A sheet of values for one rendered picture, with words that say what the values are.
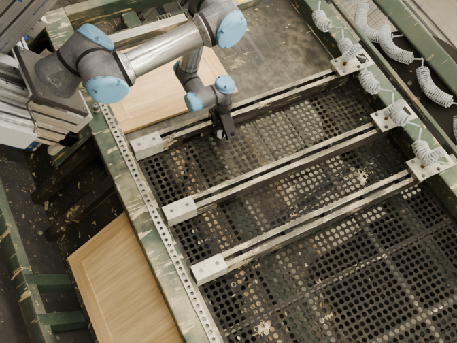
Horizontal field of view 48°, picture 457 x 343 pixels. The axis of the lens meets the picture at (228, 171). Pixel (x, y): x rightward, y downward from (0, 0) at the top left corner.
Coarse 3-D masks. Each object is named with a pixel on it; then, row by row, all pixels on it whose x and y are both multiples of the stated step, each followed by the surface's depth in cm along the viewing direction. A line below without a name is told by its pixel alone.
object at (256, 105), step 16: (352, 48) 229; (336, 64) 240; (352, 64) 241; (368, 64) 242; (304, 80) 238; (320, 80) 239; (336, 80) 243; (256, 96) 232; (272, 96) 235; (288, 96) 234; (304, 96) 241; (240, 112) 227; (256, 112) 232; (176, 128) 220; (192, 128) 221; (208, 128) 224; (144, 144) 215; (160, 144) 217; (176, 144) 223
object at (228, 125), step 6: (228, 114) 211; (222, 120) 210; (228, 120) 211; (222, 126) 211; (228, 126) 211; (234, 126) 211; (228, 132) 210; (234, 132) 211; (228, 138) 211; (234, 138) 211
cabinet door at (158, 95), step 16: (128, 48) 246; (208, 48) 250; (208, 64) 246; (144, 80) 238; (160, 80) 239; (176, 80) 240; (208, 80) 241; (128, 96) 233; (144, 96) 234; (160, 96) 235; (176, 96) 235; (128, 112) 229; (144, 112) 229; (160, 112) 230; (176, 112) 230; (128, 128) 224
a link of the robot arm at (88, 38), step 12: (84, 24) 161; (72, 36) 162; (84, 36) 160; (96, 36) 159; (60, 48) 164; (72, 48) 161; (84, 48) 159; (96, 48) 159; (108, 48) 162; (72, 60) 162
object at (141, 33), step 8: (248, 0) 266; (256, 0) 268; (240, 8) 267; (176, 16) 256; (184, 16) 257; (152, 24) 252; (160, 24) 253; (168, 24) 253; (176, 24) 255; (120, 32) 248; (128, 32) 249; (136, 32) 249; (144, 32) 250; (152, 32) 252; (160, 32) 254; (112, 40) 246; (120, 40) 246; (128, 40) 248; (136, 40) 251
